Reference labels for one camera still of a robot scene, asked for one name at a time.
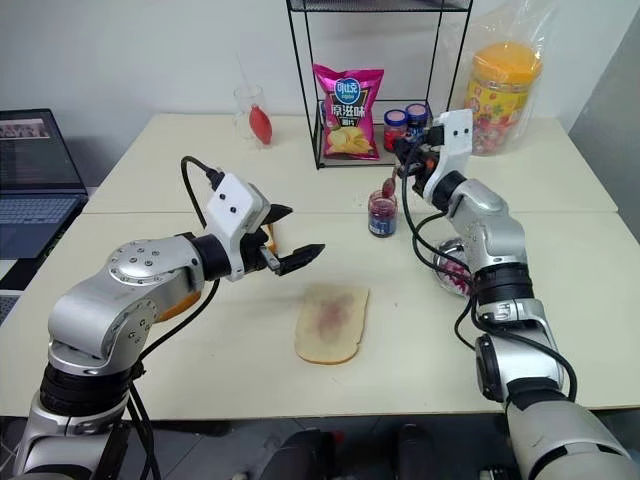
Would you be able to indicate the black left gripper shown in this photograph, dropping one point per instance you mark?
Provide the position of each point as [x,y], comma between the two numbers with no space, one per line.
[256,250]

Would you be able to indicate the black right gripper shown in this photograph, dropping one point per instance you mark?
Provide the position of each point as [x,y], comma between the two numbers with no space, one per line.
[425,167]

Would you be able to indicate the spoon with jam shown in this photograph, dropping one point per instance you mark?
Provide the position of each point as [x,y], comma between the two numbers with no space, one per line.
[387,187]

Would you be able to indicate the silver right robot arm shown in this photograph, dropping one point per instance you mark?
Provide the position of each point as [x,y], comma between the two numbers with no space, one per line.
[490,215]

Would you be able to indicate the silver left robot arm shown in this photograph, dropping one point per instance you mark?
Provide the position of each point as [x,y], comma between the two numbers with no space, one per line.
[135,280]

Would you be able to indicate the upright bread slice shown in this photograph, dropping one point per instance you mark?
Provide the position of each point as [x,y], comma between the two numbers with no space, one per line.
[271,241]

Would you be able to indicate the red jam jar blue lid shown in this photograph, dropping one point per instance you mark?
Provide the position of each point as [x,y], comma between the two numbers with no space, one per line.
[395,131]

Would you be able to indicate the dark jam jar blue lid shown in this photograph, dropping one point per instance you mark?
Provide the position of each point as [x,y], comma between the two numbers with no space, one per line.
[416,117]

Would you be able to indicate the open glass jam jar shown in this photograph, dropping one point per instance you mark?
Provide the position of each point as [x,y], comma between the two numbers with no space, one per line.
[382,215]

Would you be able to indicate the bread slice with jam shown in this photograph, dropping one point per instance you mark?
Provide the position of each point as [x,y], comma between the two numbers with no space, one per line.
[332,325]

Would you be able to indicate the pink chips bag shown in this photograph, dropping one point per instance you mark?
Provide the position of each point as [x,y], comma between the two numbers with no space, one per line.
[349,115]

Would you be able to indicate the red object in glass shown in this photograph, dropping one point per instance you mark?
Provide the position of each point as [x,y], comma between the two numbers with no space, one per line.
[261,125]

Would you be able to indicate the candy jar with yellow lid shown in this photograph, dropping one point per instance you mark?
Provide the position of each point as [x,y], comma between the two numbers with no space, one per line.
[502,90]

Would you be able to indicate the purple food pieces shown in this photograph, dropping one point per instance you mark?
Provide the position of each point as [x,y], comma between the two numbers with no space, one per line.
[457,279]

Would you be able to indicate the clear drinking glass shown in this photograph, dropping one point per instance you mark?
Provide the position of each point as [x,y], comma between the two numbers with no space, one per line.
[245,100]

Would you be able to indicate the clear straw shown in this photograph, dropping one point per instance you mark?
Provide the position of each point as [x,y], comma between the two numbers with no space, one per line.
[246,75]

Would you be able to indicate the yellow lid candy jar in bag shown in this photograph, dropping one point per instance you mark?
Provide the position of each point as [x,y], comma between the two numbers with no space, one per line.
[530,30]

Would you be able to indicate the dark open laptop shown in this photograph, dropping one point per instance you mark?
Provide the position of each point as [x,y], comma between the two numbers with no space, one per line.
[35,190]

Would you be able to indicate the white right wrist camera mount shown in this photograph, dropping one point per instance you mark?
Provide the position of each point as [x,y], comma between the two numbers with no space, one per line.
[457,135]

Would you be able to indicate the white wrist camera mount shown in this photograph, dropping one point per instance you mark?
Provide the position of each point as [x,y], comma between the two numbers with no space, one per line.
[457,135]
[232,200]

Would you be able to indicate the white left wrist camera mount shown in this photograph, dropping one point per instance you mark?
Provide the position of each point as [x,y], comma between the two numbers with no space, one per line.
[232,200]

